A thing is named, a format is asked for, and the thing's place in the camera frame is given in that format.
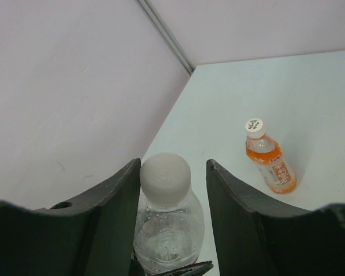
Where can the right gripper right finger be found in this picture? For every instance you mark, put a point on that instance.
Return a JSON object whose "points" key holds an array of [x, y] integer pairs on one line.
{"points": [[255, 234]]}

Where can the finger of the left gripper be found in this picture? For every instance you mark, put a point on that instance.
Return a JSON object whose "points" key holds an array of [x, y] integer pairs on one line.
{"points": [[197, 269]]}

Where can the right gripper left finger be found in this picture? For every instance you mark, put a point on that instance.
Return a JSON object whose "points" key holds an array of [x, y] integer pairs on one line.
{"points": [[89, 234]]}

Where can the clear water bottle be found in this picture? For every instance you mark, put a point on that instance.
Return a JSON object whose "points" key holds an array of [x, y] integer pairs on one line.
{"points": [[168, 238]]}

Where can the white water bottle cap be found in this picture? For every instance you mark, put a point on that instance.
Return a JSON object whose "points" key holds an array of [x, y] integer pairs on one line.
{"points": [[165, 179]]}

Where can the orange drink bottle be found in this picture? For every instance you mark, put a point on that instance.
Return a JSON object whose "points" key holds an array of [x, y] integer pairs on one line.
{"points": [[268, 157]]}

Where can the left aluminium frame post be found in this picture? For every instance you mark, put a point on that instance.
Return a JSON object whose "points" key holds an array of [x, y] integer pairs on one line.
{"points": [[166, 34]]}

